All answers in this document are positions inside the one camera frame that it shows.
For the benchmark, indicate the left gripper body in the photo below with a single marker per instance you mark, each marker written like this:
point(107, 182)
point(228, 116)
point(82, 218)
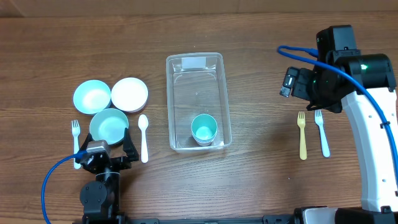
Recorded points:
point(119, 163)

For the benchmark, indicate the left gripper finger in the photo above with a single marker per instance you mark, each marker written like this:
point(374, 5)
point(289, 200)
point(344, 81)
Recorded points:
point(82, 155)
point(129, 148)

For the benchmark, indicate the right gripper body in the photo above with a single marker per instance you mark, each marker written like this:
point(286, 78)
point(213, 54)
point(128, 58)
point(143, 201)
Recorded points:
point(316, 89)

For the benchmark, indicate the teal green bowl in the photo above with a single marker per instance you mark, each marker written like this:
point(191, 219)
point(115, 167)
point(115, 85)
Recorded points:
point(109, 125)

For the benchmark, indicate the white plastic spoon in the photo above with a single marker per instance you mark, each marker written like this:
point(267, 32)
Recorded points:
point(143, 124)

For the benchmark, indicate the light blue bowl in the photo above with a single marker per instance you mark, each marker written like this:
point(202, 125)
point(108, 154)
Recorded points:
point(92, 96)

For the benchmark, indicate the white pink bowl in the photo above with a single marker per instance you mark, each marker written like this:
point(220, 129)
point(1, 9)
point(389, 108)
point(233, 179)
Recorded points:
point(129, 94)

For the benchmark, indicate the blue plastic cup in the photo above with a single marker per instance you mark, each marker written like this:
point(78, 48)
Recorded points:
point(207, 142)

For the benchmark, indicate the green plastic cup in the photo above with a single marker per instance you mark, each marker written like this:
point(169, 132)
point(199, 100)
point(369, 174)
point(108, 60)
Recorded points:
point(204, 127)

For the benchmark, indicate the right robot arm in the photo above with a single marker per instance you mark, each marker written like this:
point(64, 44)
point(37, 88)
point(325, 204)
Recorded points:
point(364, 87)

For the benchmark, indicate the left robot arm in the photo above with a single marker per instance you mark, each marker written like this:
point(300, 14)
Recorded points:
point(101, 198)

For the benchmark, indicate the clear plastic container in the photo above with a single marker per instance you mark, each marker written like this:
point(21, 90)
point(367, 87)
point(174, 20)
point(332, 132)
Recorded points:
point(196, 84)

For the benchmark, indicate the white fork left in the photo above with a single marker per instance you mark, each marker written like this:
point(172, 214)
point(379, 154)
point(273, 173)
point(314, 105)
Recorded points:
point(75, 133)

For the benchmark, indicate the white fork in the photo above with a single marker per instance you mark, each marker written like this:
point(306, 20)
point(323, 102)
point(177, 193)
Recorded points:
point(75, 133)
point(324, 143)

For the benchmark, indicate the white fork right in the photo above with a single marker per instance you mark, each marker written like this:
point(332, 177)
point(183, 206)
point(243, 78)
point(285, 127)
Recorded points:
point(324, 143)

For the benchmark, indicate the yellow plastic fork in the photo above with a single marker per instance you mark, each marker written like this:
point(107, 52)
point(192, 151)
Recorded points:
point(301, 125)

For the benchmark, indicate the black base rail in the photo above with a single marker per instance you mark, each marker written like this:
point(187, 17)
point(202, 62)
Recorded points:
point(266, 219)

